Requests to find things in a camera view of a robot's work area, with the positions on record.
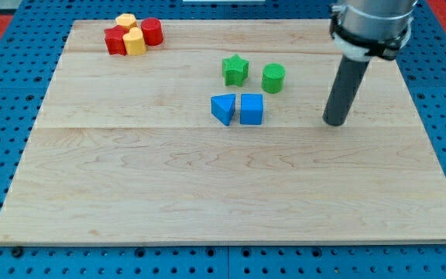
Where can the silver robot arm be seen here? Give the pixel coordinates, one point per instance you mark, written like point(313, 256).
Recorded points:
point(363, 29)

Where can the yellow hexagon block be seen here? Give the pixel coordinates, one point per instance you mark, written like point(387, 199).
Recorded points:
point(126, 20)

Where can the wooden board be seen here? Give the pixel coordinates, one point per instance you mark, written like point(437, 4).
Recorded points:
point(125, 151)

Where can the blue triangle block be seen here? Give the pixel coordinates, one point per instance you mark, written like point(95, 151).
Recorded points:
point(223, 107)

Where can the blue cube block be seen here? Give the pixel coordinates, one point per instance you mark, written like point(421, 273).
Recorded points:
point(251, 110)

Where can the green star block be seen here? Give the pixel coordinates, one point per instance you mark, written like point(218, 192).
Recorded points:
point(235, 70)

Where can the green cylinder block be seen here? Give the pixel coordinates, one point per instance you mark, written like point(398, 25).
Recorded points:
point(273, 78)

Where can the red cylinder block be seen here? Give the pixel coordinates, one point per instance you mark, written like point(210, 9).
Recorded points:
point(152, 31)

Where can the yellow heart block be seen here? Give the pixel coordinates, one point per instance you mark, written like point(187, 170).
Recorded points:
point(134, 42)

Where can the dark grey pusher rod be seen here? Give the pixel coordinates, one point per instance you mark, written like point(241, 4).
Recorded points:
point(346, 84)

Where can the red star block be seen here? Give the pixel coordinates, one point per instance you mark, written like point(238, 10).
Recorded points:
point(114, 40)

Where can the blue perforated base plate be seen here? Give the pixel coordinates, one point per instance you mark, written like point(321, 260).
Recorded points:
point(29, 52)

